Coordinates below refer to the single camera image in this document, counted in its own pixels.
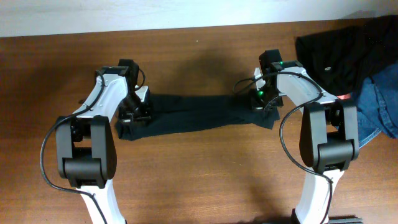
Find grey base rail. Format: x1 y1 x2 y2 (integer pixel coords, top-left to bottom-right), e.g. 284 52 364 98
328 217 364 224

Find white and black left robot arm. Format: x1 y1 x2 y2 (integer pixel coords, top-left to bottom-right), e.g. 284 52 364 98
55 59 151 223

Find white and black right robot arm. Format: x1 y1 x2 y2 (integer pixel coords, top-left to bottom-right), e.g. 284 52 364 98
249 49 363 224

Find blue denim jeans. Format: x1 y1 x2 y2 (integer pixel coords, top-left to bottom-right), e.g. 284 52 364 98
350 63 397 147

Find dark green cloth garment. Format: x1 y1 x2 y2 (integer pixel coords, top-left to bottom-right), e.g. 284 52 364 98
115 95 280 141

